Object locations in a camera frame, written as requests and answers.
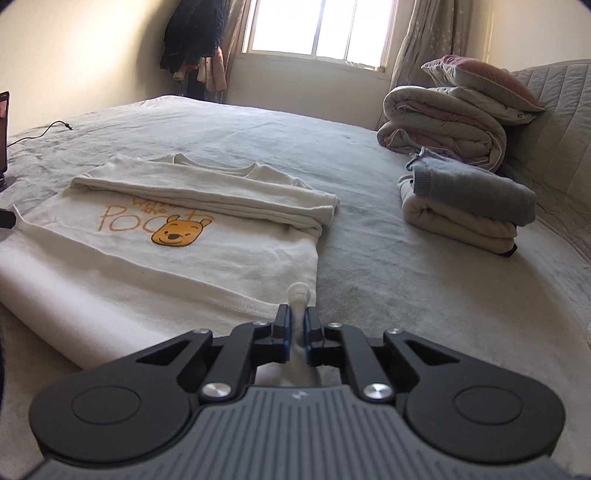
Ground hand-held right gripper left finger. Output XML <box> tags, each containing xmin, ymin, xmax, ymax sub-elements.
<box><xmin>136</xmin><ymin>304</ymin><xmax>294</xmax><ymax>407</ymax></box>

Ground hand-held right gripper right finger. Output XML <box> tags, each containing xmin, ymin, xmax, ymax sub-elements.
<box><xmin>302</xmin><ymin>305</ymin><xmax>458</xmax><ymax>407</ymax></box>

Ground white printed sweatshirt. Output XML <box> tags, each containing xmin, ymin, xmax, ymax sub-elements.
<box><xmin>0</xmin><ymin>154</ymin><xmax>341</xmax><ymax>387</ymax></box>

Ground pink hanging clothes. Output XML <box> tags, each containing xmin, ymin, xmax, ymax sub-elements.
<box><xmin>185</xmin><ymin>46</ymin><xmax>228</xmax><ymax>93</ymax></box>

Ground black smartphone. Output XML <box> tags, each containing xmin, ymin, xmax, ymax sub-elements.
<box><xmin>0</xmin><ymin>91</ymin><xmax>11</xmax><ymax>176</ymax></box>

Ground grey bed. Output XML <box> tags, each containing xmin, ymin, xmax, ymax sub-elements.
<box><xmin>0</xmin><ymin>95</ymin><xmax>591</xmax><ymax>480</ymax></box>

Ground folded beige garment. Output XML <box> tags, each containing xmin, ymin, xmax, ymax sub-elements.
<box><xmin>398</xmin><ymin>174</ymin><xmax>518</xmax><ymax>257</ymax></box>

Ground folded grey sweater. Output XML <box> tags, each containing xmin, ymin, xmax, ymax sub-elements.
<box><xmin>405</xmin><ymin>147</ymin><xmax>537</xmax><ymax>227</ymax></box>

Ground folded grey pink comforter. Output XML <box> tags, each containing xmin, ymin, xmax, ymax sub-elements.
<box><xmin>376</xmin><ymin>85</ymin><xmax>507</xmax><ymax>172</ymax></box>

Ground dark hanging jacket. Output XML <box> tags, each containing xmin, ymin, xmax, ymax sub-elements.
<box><xmin>159</xmin><ymin>0</ymin><xmax>232</xmax><ymax>75</ymax></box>

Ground beige curtain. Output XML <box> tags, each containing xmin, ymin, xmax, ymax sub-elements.
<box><xmin>217</xmin><ymin>0</ymin><xmax>252</xmax><ymax>104</ymax></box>
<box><xmin>388</xmin><ymin>0</ymin><xmax>472</xmax><ymax>93</ymax></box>

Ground window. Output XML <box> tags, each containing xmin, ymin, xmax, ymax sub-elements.
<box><xmin>242</xmin><ymin>0</ymin><xmax>398</xmax><ymax>70</ymax></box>

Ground pink grey pillow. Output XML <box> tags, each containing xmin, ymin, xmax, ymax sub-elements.
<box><xmin>421</xmin><ymin>54</ymin><xmax>546</xmax><ymax>114</ymax></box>

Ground quilted grey headboard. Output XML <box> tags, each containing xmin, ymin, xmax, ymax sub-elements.
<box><xmin>496</xmin><ymin>60</ymin><xmax>591</xmax><ymax>264</ymax></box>

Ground black cable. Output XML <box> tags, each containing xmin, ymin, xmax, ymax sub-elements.
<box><xmin>7</xmin><ymin>121</ymin><xmax>75</xmax><ymax>148</ymax></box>

